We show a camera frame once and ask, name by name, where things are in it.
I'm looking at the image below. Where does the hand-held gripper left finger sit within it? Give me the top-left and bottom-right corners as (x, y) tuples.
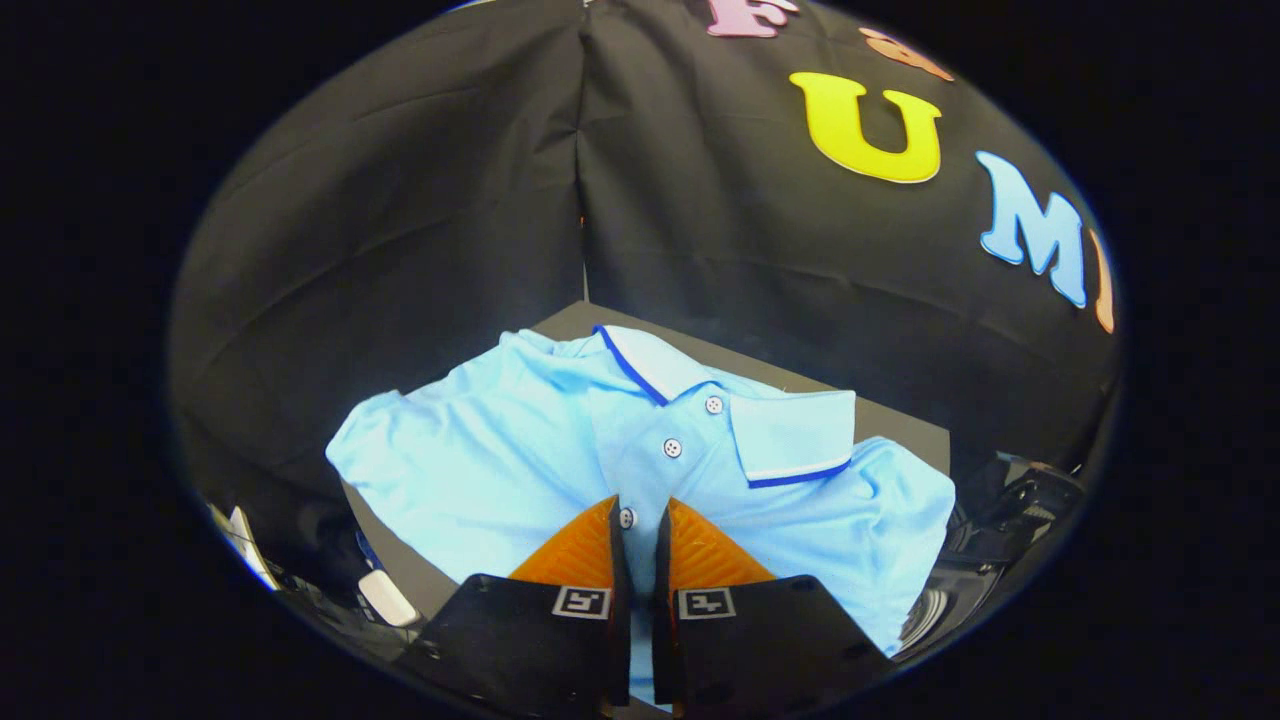
(395, 495), (634, 715)

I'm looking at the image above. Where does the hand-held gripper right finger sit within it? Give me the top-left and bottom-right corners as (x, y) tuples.
(651, 497), (897, 717)

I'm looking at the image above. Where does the light blue polo shirt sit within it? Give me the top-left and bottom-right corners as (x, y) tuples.
(325, 324), (957, 703)

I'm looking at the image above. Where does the dark grey washing machine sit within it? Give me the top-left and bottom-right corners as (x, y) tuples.
(893, 450), (1088, 663)

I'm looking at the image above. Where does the white rounded object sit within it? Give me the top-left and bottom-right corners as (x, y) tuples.
(357, 569), (420, 629)

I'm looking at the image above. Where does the grey cabinet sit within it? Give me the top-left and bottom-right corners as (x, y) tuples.
(340, 300), (952, 623)

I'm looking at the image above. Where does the black backdrop cloth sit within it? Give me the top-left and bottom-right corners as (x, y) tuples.
(167, 0), (1122, 563)

